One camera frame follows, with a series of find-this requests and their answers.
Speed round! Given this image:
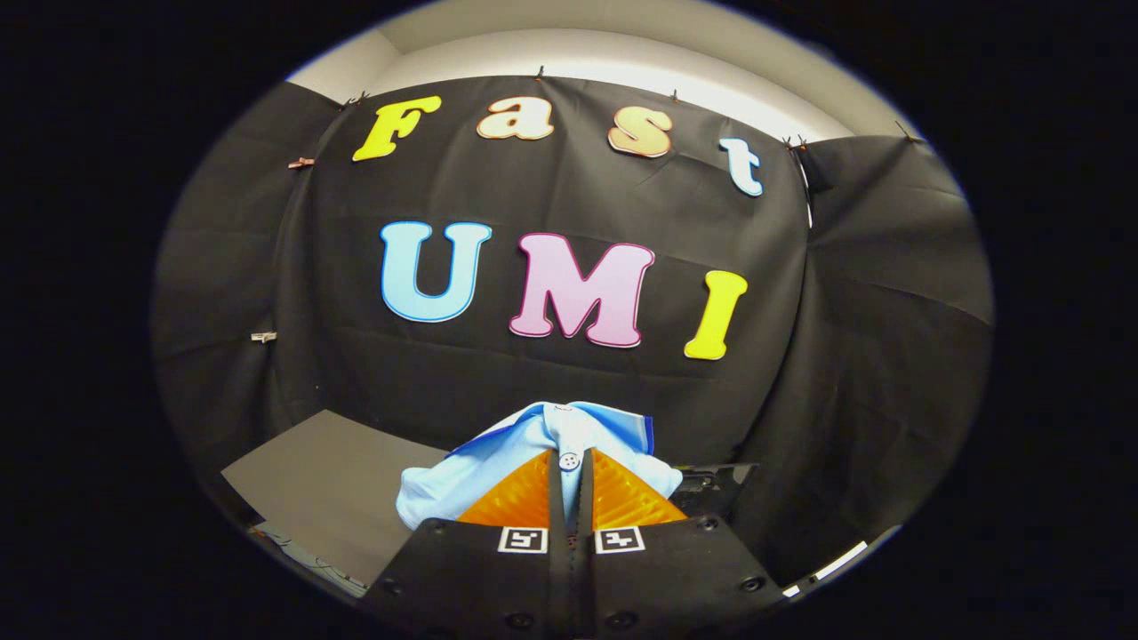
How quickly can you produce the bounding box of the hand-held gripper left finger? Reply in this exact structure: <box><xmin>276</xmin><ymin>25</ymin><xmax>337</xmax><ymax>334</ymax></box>
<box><xmin>363</xmin><ymin>447</ymin><xmax>571</xmax><ymax>640</ymax></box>

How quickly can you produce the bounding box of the light blue polo shirt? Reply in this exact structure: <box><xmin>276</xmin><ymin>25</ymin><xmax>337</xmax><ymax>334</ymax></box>
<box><xmin>396</xmin><ymin>401</ymin><xmax>684</xmax><ymax>532</ymax></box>

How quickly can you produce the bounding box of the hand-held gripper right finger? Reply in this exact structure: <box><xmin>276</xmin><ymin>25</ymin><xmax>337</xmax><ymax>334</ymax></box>
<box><xmin>570</xmin><ymin>447</ymin><xmax>787</xmax><ymax>640</ymax></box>

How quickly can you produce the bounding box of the black backdrop cloth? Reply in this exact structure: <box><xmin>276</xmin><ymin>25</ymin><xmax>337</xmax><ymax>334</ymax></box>
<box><xmin>149</xmin><ymin>76</ymin><xmax>995</xmax><ymax>588</ymax></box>

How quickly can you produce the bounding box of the dark grey washing machine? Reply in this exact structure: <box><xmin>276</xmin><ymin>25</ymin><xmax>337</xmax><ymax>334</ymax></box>
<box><xmin>673</xmin><ymin>462</ymin><xmax>759</xmax><ymax>524</ymax></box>

